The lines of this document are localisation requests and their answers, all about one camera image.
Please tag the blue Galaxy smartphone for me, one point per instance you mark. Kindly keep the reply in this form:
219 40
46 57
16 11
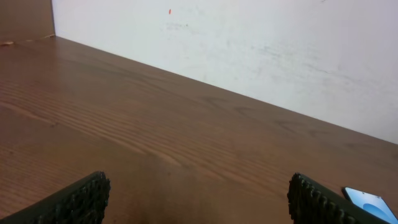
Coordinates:
373 204

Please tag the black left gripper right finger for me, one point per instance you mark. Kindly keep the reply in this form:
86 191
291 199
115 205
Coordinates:
312 203

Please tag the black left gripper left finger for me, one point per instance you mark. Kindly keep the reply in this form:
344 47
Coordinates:
82 202

